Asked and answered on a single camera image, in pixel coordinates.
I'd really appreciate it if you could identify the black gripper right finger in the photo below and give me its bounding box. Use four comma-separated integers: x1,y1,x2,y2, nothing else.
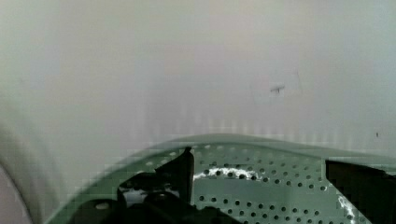
325,160,396,224

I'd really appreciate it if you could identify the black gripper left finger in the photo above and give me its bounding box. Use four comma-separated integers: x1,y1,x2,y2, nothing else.
67,147,242,224

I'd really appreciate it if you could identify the green plastic strainer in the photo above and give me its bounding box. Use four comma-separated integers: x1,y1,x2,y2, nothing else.
45,134,395,224

